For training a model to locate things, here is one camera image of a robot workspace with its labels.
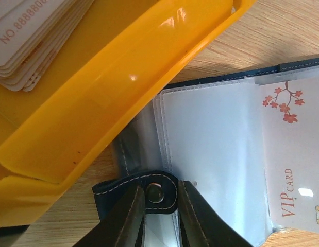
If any white VIP card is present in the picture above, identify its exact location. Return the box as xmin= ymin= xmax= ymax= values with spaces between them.
xmin=261 ymin=77 xmax=319 ymax=233

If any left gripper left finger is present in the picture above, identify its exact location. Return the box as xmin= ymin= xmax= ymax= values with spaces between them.
xmin=74 ymin=185 xmax=145 ymax=246

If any white card stack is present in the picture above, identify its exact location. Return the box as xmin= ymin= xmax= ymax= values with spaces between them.
xmin=0 ymin=1 xmax=93 ymax=91

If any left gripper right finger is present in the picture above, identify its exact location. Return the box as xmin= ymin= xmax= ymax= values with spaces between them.
xmin=177 ymin=181 xmax=251 ymax=246

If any yellow card bin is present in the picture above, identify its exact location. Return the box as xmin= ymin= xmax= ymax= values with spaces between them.
xmin=0 ymin=1 xmax=253 ymax=227

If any dark blue card holder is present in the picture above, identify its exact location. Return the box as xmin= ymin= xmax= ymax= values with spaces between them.
xmin=92 ymin=58 xmax=319 ymax=246

